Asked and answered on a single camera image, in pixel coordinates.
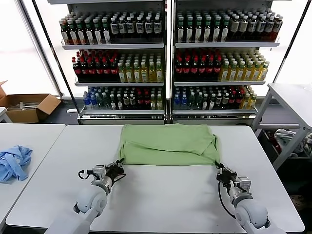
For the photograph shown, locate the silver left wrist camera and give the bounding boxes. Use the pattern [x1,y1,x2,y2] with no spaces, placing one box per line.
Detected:
[92,165,107,181]

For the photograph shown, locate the dark patterned cloth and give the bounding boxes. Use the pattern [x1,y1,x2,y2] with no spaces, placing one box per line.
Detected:
[302,133,312,156]

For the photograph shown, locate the white packing strips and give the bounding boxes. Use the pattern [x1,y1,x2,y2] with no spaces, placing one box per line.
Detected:
[7,101,41,112]

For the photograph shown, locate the red cap cola bottle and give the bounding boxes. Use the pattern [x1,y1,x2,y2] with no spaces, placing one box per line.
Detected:
[198,57,207,82]
[80,58,89,82]
[95,58,103,82]
[183,57,192,82]
[102,58,111,82]
[88,58,96,82]
[206,57,215,82]
[72,58,81,82]
[191,57,199,82]
[214,57,223,82]
[110,58,118,82]
[175,57,184,82]

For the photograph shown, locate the crumpled blue cloth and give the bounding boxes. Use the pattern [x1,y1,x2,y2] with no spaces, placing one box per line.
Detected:
[0,145,34,183]

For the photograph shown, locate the open cardboard box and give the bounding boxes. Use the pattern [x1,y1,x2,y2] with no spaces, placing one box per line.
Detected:
[0,80,61,123]

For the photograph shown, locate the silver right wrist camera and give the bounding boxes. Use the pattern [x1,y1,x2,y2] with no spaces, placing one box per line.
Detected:
[237,175,252,193]

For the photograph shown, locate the black storage bin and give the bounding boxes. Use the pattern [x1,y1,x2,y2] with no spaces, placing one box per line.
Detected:
[258,129,312,169]

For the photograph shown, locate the grey metal shelving unit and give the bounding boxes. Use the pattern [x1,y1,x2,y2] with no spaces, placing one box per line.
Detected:
[47,0,169,125]
[170,0,281,125]

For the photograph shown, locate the yellow juice bottle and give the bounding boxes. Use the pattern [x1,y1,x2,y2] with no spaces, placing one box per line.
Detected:
[237,61,246,82]
[229,61,238,82]
[260,61,270,82]
[133,62,141,82]
[117,62,126,82]
[245,61,254,82]
[253,61,262,82]
[156,62,164,82]
[148,62,156,82]
[220,61,230,82]
[125,62,134,82]
[140,62,149,82]

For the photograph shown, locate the beige label drink bottle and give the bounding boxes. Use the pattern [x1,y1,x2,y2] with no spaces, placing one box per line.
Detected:
[230,17,240,41]
[239,16,249,41]

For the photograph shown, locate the green cap tea bottle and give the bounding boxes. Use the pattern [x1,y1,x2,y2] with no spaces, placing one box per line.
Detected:
[68,20,78,45]
[177,17,186,43]
[60,20,70,45]
[77,19,86,45]
[85,19,95,45]
[220,16,230,43]
[212,17,221,43]
[203,17,212,43]
[93,19,103,45]
[195,17,203,43]
[101,18,111,45]
[186,17,195,43]

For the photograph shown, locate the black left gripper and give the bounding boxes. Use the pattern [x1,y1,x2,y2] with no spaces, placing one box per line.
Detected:
[106,158,126,181]

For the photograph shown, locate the grey white clothes pile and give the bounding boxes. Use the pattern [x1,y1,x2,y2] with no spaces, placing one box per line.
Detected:
[273,128,304,153]

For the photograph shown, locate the black left camera cable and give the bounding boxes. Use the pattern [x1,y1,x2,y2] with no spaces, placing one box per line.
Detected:
[78,169,95,180]

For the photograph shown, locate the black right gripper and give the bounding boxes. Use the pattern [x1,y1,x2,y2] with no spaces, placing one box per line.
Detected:
[215,162,237,188]

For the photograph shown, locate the small white table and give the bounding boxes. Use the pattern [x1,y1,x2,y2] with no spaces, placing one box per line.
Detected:
[0,107,13,123]

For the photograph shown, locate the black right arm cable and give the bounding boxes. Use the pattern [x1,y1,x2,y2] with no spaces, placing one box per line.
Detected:
[217,180,238,221]

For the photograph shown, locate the white metal-frame side table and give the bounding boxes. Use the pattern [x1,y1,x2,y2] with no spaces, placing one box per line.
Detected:
[251,82,312,171]

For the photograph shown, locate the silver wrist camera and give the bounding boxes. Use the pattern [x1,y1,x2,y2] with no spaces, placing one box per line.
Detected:
[237,175,252,193]
[92,165,107,181]

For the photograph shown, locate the grey window frame post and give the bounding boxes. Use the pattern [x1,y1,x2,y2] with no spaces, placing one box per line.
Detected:
[19,0,63,99]

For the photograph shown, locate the green t-shirt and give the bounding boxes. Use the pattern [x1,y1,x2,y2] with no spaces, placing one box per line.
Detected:
[118,123,223,169]

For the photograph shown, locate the dark label drink bottle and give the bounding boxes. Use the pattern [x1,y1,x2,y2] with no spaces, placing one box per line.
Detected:
[153,15,162,39]
[127,16,136,39]
[265,15,275,41]
[136,16,145,39]
[248,16,257,41]
[144,16,153,39]
[256,15,266,41]
[118,17,128,39]
[110,17,119,39]

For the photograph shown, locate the thin black pole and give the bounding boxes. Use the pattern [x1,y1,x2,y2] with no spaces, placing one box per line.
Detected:
[31,0,80,119]
[272,0,312,84]

